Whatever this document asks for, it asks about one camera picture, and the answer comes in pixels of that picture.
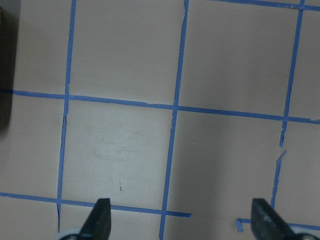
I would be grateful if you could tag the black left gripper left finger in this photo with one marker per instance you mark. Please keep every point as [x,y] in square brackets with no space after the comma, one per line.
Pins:
[98,224]

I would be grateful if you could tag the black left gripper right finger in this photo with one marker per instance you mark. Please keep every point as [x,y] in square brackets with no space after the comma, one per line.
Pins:
[266,224]

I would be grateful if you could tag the brown cork block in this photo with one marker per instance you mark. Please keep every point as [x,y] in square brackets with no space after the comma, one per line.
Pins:
[9,26]

